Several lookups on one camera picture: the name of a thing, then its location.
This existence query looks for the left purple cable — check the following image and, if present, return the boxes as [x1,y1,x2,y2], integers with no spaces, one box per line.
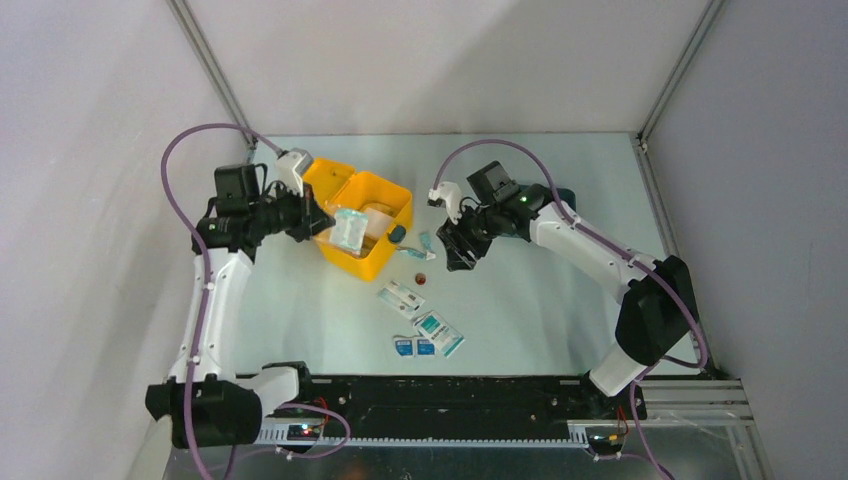
[160,123,352,480]

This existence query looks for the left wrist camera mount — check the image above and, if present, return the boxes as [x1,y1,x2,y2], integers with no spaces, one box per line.
[275,149,314,197]

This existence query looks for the dark teal divided tray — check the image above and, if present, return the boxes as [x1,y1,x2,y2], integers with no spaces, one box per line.
[556,188,577,211]

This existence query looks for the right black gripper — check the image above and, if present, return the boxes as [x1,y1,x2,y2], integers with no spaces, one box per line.
[436,202,503,273]

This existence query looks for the teal tube upper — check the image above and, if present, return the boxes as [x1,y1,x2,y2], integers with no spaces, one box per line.
[419,231,436,261]

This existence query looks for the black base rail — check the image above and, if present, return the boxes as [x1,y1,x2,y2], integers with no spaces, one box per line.
[271,375,647,443]

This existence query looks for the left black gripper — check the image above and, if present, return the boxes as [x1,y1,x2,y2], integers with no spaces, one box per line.
[251,179,336,241]

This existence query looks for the white teal striped packet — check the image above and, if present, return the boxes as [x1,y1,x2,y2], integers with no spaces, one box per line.
[377,280,426,320]

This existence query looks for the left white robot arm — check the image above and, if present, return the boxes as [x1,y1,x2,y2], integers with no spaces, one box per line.
[145,165,334,450]

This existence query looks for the teal tube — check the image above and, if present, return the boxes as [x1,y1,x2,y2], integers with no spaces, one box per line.
[396,246,428,260]
[419,231,436,261]

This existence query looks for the purple cable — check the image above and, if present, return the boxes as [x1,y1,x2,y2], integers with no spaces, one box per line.
[431,139,710,480]
[160,123,352,480]

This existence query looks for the blue alcohol pad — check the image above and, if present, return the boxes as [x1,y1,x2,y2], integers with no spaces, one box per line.
[414,337,437,358]
[392,337,416,358]

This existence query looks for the blue alcohol pad left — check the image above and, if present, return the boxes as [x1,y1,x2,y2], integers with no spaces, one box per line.
[392,337,416,358]

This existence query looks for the teal tube lower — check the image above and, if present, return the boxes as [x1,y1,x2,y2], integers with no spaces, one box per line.
[396,246,428,260]

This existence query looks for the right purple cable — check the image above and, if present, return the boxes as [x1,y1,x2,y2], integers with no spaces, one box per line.
[431,139,710,480]

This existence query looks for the yellow medicine kit box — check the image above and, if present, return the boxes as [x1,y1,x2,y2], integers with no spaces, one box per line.
[304,158,413,281]

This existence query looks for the white gauze pad pack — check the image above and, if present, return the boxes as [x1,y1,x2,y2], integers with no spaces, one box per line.
[363,207,395,240]

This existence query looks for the medical gauze dressing packet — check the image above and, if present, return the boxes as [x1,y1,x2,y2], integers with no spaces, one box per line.
[412,310,465,358]

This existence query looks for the blue alcohol pad right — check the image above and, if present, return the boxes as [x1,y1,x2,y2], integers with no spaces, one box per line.
[414,337,437,358]

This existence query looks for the clear teal sterile pouch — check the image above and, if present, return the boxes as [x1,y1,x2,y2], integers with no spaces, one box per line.
[328,208,368,253]

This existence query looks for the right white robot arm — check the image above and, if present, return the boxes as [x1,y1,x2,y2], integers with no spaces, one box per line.
[428,161,698,418]

